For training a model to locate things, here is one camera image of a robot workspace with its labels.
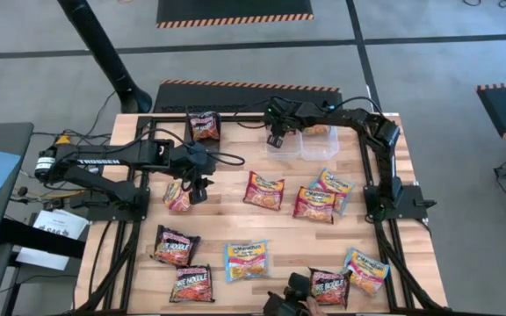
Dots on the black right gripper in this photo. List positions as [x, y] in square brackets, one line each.
[286, 114]

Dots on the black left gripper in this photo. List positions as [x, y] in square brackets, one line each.
[196, 160]

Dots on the blue Maruchan ramen packet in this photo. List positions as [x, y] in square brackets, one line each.
[246, 262]
[338, 184]
[366, 272]
[316, 130]

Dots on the black Maruchan fire noodle packet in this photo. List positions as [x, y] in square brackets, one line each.
[191, 285]
[330, 287]
[175, 248]
[204, 127]

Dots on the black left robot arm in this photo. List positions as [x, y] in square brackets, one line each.
[103, 160]

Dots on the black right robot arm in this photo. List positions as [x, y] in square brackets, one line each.
[345, 116]

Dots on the black plastic bin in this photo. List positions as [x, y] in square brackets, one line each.
[202, 151]

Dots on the white paper sheet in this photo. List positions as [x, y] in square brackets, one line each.
[59, 224]

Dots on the yellow power plug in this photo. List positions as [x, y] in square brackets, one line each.
[62, 139]

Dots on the person's hand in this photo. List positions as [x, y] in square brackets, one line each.
[315, 307]

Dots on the black desk crossbar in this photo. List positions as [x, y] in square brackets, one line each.
[38, 237]

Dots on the grey desk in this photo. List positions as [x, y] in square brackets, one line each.
[2, 134]

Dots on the black aluminium table frame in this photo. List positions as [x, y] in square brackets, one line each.
[235, 118]

